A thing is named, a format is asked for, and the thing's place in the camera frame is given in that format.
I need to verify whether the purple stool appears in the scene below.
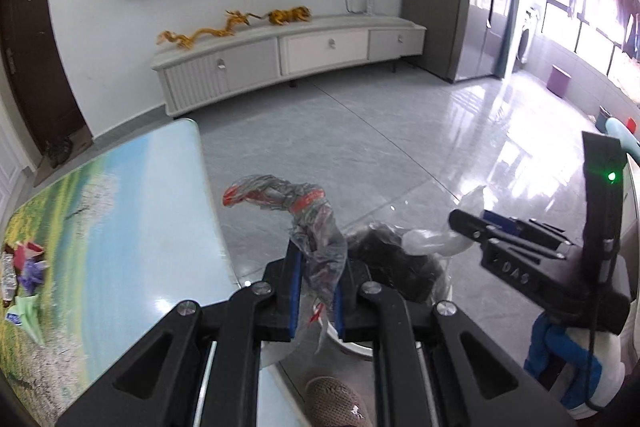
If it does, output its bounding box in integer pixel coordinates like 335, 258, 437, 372
547, 65, 572, 99

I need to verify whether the pink red wrapper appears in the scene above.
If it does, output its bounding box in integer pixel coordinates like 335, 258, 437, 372
12, 243, 46, 269

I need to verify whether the trash bin with black bag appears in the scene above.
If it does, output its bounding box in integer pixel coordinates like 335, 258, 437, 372
261, 222, 454, 362

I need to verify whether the white washing machine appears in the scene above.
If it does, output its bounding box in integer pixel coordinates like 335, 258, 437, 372
517, 4, 544, 70

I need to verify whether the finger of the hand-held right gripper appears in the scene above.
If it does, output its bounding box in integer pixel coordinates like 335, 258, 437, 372
482, 209, 574, 251
447, 208, 559, 261

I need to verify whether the brown slipper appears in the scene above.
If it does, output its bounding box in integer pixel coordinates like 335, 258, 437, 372
304, 375, 374, 427

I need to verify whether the small purple wrapper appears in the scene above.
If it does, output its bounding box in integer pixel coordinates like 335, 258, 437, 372
19, 259, 51, 294

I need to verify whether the white television console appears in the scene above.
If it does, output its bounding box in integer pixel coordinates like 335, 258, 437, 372
151, 13, 427, 117

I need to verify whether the person's right hand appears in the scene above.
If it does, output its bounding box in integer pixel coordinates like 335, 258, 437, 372
523, 311, 629, 421

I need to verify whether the dark brown door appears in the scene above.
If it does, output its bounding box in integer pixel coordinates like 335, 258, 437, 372
0, 0, 94, 158

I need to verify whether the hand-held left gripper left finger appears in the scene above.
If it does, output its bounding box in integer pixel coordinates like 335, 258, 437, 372
57, 248, 306, 427

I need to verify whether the golden dragon figurine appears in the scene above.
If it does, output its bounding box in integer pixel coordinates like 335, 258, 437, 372
157, 10, 251, 50

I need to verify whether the teal plastic object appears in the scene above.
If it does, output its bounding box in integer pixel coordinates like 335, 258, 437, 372
602, 116, 640, 158

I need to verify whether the clear red-printed plastic wrapper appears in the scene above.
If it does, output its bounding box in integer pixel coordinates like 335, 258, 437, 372
222, 174, 349, 353

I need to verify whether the golden tiger figurine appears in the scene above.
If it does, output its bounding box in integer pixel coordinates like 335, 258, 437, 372
267, 6, 312, 26

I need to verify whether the light green paper pack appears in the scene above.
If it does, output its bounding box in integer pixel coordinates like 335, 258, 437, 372
5, 294, 57, 344

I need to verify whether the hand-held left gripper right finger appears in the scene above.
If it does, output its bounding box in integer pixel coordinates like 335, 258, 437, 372
333, 259, 576, 427

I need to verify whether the white barcode snack wrapper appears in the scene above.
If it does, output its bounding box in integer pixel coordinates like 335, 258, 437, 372
0, 252, 19, 309

